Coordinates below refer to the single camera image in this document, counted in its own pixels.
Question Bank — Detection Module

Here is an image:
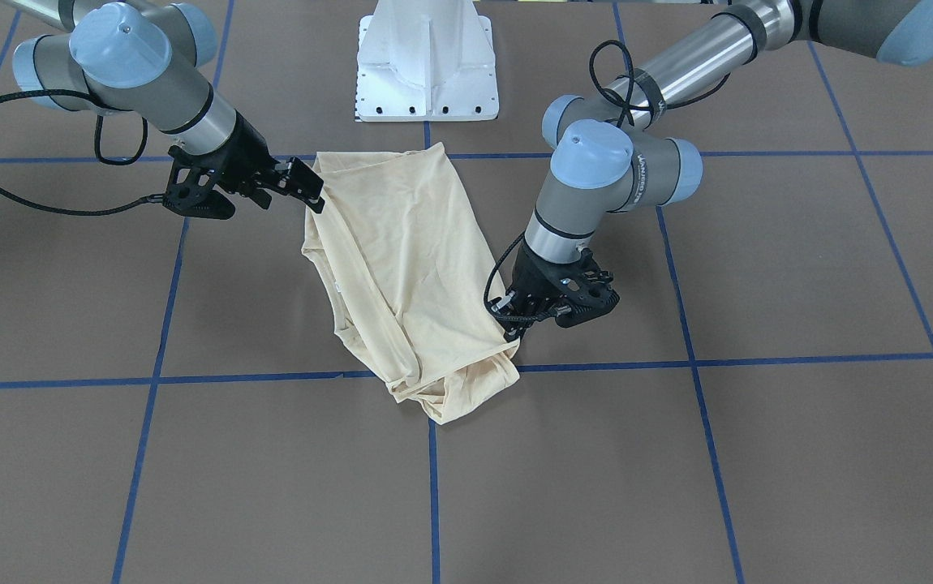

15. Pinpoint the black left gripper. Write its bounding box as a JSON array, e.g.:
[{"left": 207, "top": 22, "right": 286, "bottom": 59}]
[{"left": 488, "top": 243, "right": 581, "bottom": 341}]

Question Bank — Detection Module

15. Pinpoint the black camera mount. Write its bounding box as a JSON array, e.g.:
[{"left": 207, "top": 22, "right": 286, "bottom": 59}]
[
  {"left": 162, "top": 144, "right": 235, "bottom": 221},
  {"left": 552, "top": 248, "right": 620, "bottom": 329}
]

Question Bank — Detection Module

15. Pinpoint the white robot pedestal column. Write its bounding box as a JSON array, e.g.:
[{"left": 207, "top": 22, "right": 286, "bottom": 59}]
[{"left": 355, "top": 1, "right": 500, "bottom": 122}]

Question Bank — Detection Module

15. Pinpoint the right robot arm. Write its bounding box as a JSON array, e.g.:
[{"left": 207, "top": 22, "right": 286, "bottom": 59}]
[{"left": 0, "top": 1, "right": 325, "bottom": 221}]

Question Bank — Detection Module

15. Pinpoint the beige long-sleeve printed shirt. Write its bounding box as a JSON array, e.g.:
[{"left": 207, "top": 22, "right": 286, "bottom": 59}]
[{"left": 301, "top": 144, "right": 519, "bottom": 424}]

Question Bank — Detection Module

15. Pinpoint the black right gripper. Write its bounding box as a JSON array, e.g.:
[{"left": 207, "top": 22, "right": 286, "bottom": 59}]
[{"left": 209, "top": 114, "right": 325, "bottom": 214}]

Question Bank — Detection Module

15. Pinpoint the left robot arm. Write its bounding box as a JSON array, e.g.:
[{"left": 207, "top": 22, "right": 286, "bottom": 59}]
[{"left": 484, "top": 1, "right": 933, "bottom": 341}]

